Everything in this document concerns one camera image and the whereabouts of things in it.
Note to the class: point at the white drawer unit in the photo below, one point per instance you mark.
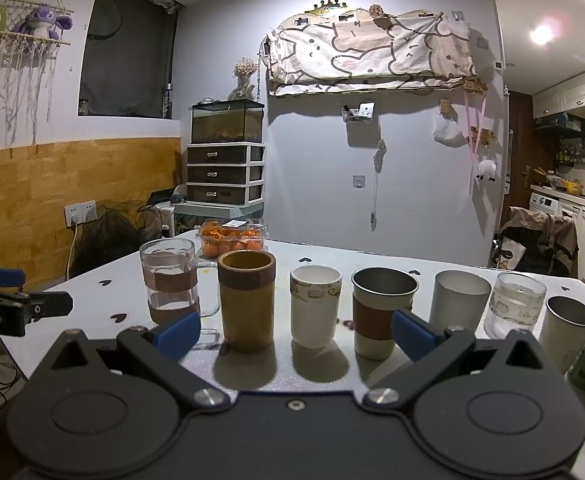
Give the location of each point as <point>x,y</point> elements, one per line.
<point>225,174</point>

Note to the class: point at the brown door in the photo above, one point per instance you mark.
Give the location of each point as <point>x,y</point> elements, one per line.
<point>518,175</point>

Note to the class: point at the white washing machine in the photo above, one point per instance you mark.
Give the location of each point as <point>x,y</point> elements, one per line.
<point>547,204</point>

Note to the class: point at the small clear wall shelf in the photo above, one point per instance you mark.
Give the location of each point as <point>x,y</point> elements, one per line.
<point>358,112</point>

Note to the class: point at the white kitchen cabinets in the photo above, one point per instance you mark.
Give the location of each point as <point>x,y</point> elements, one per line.
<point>572,87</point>

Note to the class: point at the gold crown decoration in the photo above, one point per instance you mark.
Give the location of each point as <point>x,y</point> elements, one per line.
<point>328,7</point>

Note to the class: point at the dark window cloth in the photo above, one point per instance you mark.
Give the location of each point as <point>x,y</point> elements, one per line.
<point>127,60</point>

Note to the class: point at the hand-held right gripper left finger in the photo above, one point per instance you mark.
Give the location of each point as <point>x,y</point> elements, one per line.
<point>178,334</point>

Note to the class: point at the metal cup with brown sleeve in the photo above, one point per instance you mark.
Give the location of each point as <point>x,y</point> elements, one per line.
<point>378,310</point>

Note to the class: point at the white macrame hammock shelf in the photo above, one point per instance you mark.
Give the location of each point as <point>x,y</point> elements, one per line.
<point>2,55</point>

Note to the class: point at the ribbed clear glass cup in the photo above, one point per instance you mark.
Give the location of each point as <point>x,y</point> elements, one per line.
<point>517,305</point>

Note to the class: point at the plain grey cup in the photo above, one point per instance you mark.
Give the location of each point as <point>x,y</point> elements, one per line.
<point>460,305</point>

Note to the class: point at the plain steel cup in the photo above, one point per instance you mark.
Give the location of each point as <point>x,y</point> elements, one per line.
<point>564,332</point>

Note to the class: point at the purple plush toy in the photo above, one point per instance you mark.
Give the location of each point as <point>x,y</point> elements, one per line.
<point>42,20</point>

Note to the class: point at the tan bamboo cup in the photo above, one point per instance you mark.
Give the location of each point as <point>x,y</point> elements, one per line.
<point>246,305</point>

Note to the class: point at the hanging white bag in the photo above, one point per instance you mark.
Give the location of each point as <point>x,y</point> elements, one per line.
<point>448,132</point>

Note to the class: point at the chair with brown jacket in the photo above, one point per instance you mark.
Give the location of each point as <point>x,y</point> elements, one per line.
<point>537,240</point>

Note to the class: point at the black mesh net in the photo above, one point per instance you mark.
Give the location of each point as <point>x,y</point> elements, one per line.
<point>110,240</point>

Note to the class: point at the white wall socket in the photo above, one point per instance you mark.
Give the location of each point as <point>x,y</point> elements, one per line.
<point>80,211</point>

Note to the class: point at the clear box of oranges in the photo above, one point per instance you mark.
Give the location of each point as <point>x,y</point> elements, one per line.
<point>232,241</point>

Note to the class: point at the vase of dried flowers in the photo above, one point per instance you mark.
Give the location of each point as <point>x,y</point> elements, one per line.
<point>245,72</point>

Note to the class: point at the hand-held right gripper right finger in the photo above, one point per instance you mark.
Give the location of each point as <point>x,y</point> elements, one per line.
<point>411,334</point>

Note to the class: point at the small white plush toy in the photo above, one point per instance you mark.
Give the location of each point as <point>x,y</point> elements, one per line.
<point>486,170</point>

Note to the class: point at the ceiling light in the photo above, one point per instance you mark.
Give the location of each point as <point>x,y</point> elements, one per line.
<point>542,34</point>

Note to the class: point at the glass fish tank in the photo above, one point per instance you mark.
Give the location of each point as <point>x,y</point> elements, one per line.
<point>226,124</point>

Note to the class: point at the white cup with patterned rim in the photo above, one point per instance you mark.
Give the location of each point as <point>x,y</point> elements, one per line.
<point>315,312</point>

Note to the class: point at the glass mug with brown sleeve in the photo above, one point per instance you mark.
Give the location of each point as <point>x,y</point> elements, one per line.
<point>168,282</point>

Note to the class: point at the slim dark bottle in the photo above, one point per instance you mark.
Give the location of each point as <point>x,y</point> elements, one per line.
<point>168,102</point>

